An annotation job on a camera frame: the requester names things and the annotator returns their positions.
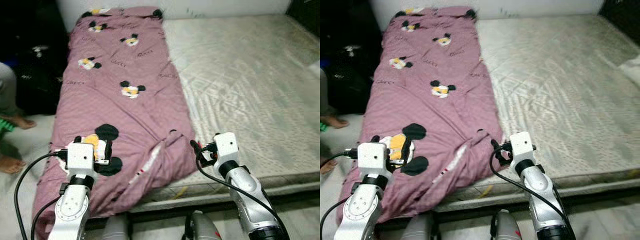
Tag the mauve cartoon print blanket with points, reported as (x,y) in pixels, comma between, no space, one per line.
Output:
(435,115)
(125,115)

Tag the green plastic stool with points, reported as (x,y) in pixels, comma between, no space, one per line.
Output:
(322,126)
(5,127)

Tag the black bag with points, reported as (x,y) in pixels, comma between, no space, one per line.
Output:
(350,75)
(40,75)

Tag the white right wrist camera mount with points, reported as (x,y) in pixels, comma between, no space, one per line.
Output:
(521,146)
(226,147)

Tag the silver robot right leg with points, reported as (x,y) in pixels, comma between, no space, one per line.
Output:
(506,226)
(202,227)

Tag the dark tufted headboard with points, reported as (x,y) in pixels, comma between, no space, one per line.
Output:
(620,15)
(305,15)

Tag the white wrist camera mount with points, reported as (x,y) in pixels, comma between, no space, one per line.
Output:
(371,157)
(521,146)
(226,147)
(80,157)

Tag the person in grey trousers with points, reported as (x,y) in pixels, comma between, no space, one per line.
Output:
(10,95)
(330,105)

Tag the white pillow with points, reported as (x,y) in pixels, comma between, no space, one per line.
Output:
(632,70)

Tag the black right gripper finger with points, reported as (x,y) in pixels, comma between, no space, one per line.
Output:
(495,146)
(195,147)

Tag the blue cloth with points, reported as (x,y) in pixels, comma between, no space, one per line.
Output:
(324,64)

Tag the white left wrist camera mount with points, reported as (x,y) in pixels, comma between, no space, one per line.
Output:
(371,157)
(80,157)

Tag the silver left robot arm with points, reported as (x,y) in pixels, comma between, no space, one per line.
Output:
(361,207)
(72,207)

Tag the white quilted mattress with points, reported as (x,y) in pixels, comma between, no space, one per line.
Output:
(250,90)
(555,90)

